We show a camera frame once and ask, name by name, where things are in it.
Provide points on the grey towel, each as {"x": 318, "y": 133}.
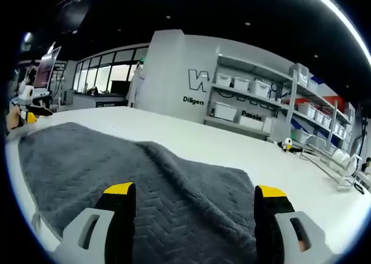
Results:
{"x": 116, "y": 159}

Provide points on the person's left hand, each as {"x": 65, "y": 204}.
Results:
{"x": 13, "y": 119}

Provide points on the curved computer monitor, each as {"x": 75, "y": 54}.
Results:
{"x": 46, "y": 68}

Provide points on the grey low counter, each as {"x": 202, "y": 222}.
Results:
{"x": 98, "y": 100}

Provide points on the spare white hand-held gripper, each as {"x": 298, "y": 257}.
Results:
{"x": 288, "y": 144}

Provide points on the metal dish rack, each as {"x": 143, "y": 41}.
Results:
{"x": 327, "y": 165}

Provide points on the dark hanging banner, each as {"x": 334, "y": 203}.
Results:
{"x": 72, "y": 13}

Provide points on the white hanging coat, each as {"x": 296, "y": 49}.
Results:
{"x": 136, "y": 87}

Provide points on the white dishes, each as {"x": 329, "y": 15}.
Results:
{"x": 345, "y": 159}

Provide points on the grey metal shelf rack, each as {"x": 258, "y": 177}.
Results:
{"x": 234, "y": 125}
{"x": 294, "y": 107}

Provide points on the shelf with white bins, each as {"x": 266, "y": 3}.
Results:
{"x": 224, "y": 112}

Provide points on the dark screen on stand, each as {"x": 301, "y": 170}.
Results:
{"x": 362, "y": 131}

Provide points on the long ceiling light strip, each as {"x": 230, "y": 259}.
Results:
{"x": 345, "y": 18}

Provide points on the black framed window wall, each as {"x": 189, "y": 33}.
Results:
{"x": 110, "y": 73}

